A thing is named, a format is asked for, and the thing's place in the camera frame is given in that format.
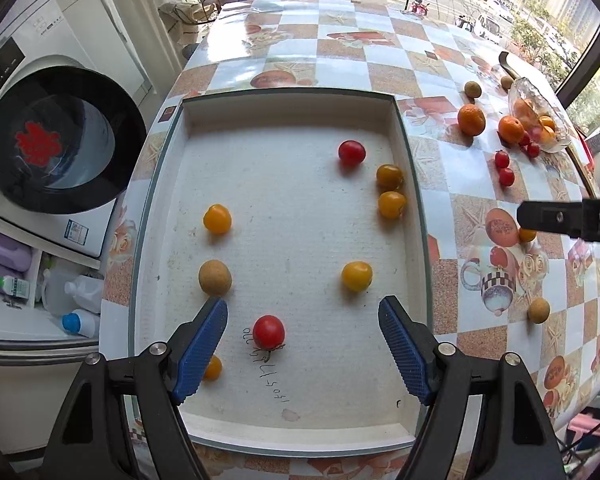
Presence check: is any white suv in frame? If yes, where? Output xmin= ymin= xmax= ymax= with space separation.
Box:
xmin=475 ymin=14 xmax=504 ymax=44

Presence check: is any pink plastic stool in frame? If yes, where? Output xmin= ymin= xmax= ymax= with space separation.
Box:
xmin=562 ymin=407 xmax=600 ymax=463

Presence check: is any checkered printed tablecloth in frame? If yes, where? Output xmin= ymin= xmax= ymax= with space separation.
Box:
xmin=97 ymin=0 xmax=600 ymax=480

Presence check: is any white bottle blue cap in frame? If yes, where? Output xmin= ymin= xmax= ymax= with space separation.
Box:
xmin=61 ymin=309 xmax=101 ymax=339

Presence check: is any dark window frame post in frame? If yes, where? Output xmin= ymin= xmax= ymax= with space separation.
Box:
xmin=554 ymin=12 xmax=600 ymax=107

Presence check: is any brownish yellow cherry tomato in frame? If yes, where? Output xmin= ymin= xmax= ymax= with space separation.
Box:
xmin=376 ymin=163 xmax=405 ymax=192

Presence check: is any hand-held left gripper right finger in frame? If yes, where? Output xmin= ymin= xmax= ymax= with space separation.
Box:
xmin=378 ymin=295 xmax=568 ymax=480

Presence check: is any clear plastic jug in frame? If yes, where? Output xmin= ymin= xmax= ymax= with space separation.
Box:
xmin=41 ymin=269 xmax=104 ymax=319

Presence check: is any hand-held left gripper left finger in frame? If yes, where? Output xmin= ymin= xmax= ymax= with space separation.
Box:
xmin=40 ymin=296 xmax=229 ymax=480

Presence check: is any brown longan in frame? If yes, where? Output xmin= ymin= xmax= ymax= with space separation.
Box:
xmin=527 ymin=297 xmax=551 ymax=324
xmin=198 ymin=259 xmax=233 ymax=296

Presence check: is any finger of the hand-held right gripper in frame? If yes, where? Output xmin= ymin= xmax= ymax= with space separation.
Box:
xmin=517 ymin=198 xmax=600 ymax=262

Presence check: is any clear glass bowl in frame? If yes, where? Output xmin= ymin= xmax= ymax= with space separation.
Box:
xmin=508 ymin=76 xmax=572 ymax=154

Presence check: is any white washing machine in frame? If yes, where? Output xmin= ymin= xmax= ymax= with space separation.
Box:
xmin=0 ymin=0 xmax=154 ymax=262

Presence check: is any purple detergent bottle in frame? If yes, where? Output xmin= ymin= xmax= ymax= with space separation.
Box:
xmin=0 ymin=224 xmax=34 ymax=275

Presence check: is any beige cloth bag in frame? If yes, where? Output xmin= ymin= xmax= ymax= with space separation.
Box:
xmin=159 ymin=0 xmax=222 ymax=47

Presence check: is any white foam tray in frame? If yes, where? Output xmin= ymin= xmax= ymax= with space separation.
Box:
xmin=128 ymin=87 xmax=433 ymax=458

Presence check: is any white bottle green cap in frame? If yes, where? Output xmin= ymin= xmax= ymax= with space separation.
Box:
xmin=0 ymin=275 xmax=32 ymax=302

